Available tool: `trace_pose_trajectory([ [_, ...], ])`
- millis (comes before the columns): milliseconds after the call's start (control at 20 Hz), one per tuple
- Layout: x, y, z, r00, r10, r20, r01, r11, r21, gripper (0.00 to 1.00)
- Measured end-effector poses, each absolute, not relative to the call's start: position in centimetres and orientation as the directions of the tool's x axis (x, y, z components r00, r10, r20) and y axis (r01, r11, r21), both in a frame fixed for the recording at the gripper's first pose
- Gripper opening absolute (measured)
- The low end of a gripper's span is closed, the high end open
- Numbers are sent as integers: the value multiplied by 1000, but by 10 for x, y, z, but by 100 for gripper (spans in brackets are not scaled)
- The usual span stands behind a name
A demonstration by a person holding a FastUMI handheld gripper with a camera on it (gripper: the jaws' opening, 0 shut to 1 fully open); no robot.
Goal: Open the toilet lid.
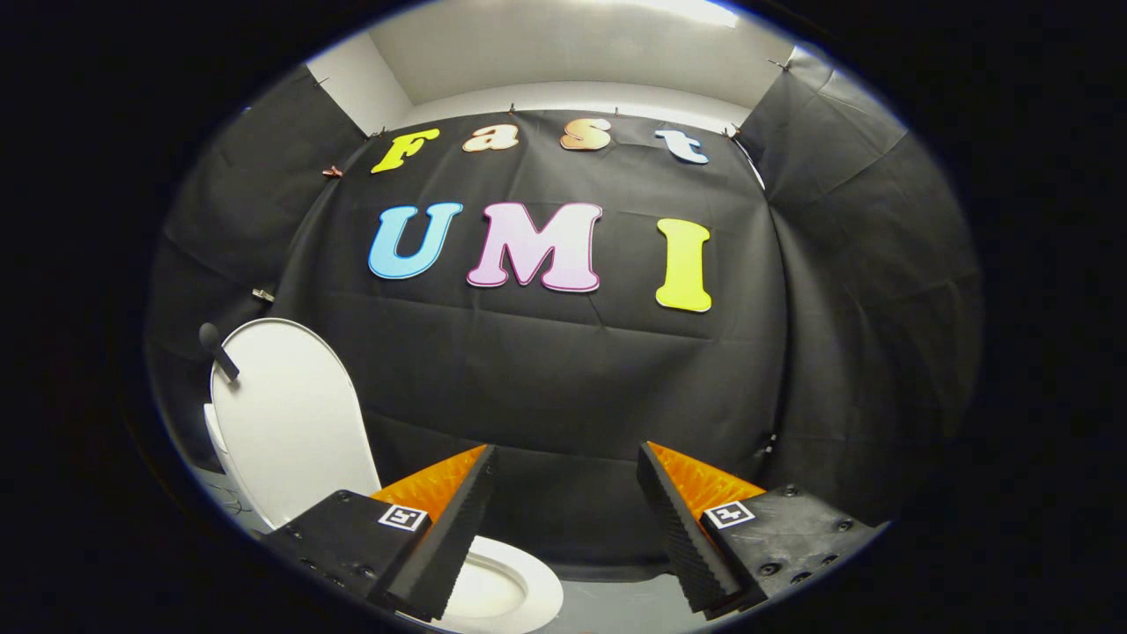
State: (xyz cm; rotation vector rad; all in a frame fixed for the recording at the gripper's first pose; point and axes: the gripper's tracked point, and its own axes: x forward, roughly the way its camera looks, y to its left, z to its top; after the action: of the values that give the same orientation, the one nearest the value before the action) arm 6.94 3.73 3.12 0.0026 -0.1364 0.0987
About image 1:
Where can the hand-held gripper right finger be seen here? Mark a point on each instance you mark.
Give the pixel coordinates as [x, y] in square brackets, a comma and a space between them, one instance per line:
[682, 537]

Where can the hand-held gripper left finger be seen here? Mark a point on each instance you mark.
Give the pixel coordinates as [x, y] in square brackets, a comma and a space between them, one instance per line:
[453, 537]

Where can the white toilet lid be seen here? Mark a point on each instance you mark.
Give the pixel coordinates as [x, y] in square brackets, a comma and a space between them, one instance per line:
[290, 423]

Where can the white toilet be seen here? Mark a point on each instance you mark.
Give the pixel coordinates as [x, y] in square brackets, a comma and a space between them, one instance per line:
[533, 586]

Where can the black backdrop cloth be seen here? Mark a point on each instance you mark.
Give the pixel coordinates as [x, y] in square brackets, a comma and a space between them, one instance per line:
[546, 396]

